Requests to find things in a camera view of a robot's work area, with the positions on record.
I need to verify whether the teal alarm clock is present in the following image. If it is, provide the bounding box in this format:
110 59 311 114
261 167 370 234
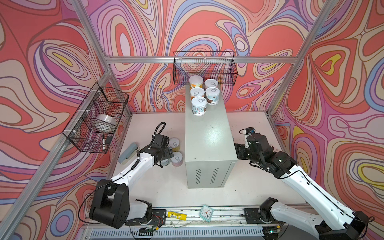
199 205 214 223

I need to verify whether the teal label can front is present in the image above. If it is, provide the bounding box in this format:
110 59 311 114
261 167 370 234
205 87 221 106

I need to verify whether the back black wire basket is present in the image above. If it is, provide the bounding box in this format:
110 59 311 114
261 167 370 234
173 50 238 86

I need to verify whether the black wire basket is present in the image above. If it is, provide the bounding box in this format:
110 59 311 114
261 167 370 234
173 50 238 86
63 83 129 154

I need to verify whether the yellow label can left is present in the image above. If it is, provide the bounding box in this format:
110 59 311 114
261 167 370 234
169 138 181 152

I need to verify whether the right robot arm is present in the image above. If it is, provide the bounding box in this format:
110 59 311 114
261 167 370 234
235 128 374 240

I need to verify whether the yellow label tube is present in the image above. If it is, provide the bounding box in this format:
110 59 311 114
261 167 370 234
167 211 187 221

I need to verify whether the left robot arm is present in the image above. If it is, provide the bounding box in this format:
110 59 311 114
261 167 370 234
89 134 174 229

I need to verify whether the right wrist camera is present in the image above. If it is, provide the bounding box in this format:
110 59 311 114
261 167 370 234
245 127 256 135

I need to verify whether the pink flower label can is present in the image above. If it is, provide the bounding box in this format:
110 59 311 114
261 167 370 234
204 79 219 89

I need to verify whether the pink label can left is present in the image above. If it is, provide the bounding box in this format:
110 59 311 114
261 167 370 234
171 152 183 167

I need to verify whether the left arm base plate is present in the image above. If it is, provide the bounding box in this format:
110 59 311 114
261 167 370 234
125 209 167 227

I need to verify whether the grey stapler box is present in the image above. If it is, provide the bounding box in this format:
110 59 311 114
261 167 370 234
118 143 139 165

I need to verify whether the teal label can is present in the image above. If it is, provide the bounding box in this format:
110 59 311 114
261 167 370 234
161 159 171 167
205 87 221 106

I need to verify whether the grey metal cabinet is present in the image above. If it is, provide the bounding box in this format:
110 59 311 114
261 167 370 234
184 86 238 189

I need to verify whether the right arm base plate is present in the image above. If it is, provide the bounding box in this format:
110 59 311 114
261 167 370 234
241 208 285 225

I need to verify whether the left black wire basket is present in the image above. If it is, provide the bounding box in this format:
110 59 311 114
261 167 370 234
63 83 129 154

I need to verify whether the orange label can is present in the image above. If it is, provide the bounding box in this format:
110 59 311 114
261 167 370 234
189 75 204 89

